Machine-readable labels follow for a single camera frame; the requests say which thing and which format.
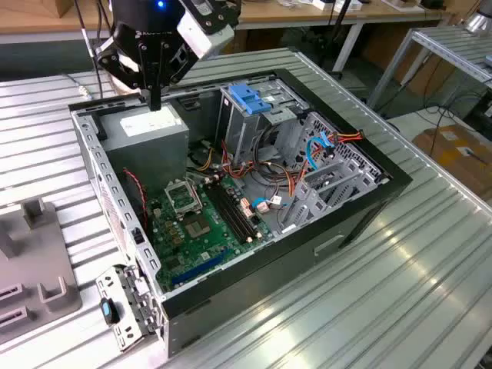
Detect orange black wire bundle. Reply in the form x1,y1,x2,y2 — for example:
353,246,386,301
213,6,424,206
221,138,304,193

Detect brown cardboard box with labels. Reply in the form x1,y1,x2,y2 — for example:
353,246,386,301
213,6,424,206
411,123,492,197

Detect white boxes on desk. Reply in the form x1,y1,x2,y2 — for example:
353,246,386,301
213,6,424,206
311,0,364,12

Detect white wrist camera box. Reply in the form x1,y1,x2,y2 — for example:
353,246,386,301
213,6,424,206
176,0,244,62

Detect small blue white wire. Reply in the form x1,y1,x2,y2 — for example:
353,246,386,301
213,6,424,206
251,194,288,213

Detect blue expansion slot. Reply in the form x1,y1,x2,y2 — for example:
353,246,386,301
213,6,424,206
171,248,234,288

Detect grey optical drive cage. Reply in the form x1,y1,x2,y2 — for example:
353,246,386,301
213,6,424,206
214,75,308,166

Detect yellow black power wire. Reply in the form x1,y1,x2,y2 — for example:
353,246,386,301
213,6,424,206
187,141,216,172

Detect grey perforated disk bay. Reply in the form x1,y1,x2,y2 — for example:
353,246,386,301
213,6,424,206
278,111,389,235

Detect black cable with metal plug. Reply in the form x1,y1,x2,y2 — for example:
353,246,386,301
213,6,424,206
72,0,115,101

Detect small brown wooden box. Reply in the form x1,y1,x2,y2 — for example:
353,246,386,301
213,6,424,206
55,0,80,19

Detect blue plastic drive latch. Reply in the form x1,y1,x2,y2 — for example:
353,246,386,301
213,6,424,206
228,83,272,115

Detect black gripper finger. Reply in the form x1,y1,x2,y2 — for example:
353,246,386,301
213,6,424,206
95,42,155,111
154,42,193,111

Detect red black fan wire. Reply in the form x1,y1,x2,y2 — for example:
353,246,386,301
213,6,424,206
122,167,150,231

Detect hinged metal slot bracket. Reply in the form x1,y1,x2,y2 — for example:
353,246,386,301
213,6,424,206
95,263,165,354

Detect long wooden desk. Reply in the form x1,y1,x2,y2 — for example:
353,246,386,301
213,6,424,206
0,0,458,74

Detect metal socket cover frame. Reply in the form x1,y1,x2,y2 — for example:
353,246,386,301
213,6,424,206
164,179,204,216

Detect black RAM slot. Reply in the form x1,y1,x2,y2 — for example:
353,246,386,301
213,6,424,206
202,183,247,244
211,180,258,238

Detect blue data wire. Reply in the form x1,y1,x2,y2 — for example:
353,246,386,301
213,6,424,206
306,131,339,172

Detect grey power supply unit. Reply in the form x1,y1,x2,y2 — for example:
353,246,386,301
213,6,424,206
98,101,191,197

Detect CPU socket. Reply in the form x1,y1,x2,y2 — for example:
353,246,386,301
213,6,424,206
181,213,213,240

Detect green motherboard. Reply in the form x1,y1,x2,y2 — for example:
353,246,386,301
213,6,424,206
148,172,276,293

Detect open black PC case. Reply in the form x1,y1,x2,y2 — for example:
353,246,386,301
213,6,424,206
67,68,414,359

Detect metal slat side table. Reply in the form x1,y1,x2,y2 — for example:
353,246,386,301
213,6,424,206
367,26,492,112

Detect grey parts rack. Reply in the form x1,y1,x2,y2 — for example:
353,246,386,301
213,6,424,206
0,197,84,345

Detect orange red power wire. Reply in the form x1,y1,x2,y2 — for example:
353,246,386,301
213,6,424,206
287,129,364,199

